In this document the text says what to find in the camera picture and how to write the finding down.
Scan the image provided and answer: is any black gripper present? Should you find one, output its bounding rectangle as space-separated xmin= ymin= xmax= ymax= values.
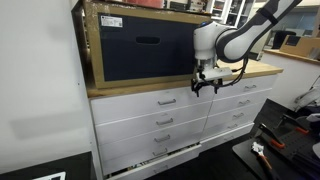
xmin=191 ymin=75 xmax=224 ymax=98

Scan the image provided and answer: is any white drawer cabinet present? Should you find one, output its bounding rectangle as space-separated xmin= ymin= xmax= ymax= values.
xmin=93 ymin=101 xmax=213 ymax=146

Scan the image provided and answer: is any white counter with wood top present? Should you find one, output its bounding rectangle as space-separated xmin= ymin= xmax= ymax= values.
xmin=259 ymin=48 xmax=320 ymax=111

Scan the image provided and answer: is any large cardboard box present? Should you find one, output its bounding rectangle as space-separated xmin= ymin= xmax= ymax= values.
xmin=81 ymin=0 xmax=214 ymax=90

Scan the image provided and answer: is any white orange hand tool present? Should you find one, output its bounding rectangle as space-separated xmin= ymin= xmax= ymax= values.
xmin=251 ymin=141 xmax=274 ymax=174

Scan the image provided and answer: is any black work table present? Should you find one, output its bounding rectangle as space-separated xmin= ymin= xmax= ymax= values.
xmin=232 ymin=98 xmax=320 ymax=180

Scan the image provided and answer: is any white shelf unit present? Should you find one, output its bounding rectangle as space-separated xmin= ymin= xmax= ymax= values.
xmin=205 ymin=0 xmax=258 ymax=28

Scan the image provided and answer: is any black orange clamp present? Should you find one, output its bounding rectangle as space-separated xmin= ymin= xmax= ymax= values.
xmin=258 ymin=123 xmax=287 ymax=150
xmin=281 ymin=114 xmax=310 ymax=135

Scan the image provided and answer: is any black office chair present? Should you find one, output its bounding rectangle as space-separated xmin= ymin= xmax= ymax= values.
xmin=271 ymin=30 xmax=298 ymax=50

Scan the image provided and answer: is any white plastic device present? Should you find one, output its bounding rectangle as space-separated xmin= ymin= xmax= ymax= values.
xmin=294 ymin=86 xmax=320 ymax=113

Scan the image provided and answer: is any small cardboard box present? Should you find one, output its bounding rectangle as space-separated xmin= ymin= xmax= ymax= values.
xmin=279 ymin=34 xmax=320 ymax=60

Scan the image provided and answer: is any white board panel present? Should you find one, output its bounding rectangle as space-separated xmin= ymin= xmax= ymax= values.
xmin=0 ymin=0 xmax=103 ymax=175

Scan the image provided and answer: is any white flat object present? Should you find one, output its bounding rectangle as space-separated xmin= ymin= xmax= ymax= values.
xmin=33 ymin=171 xmax=67 ymax=180

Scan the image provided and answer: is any black low surface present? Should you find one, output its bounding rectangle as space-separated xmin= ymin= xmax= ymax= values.
xmin=0 ymin=151 xmax=98 ymax=180

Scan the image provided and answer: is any light grey wrist camera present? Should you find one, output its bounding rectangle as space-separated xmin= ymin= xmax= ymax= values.
xmin=199 ymin=67 xmax=233 ymax=82

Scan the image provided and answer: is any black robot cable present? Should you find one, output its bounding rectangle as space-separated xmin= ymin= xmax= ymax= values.
xmin=216 ymin=56 xmax=250 ymax=90

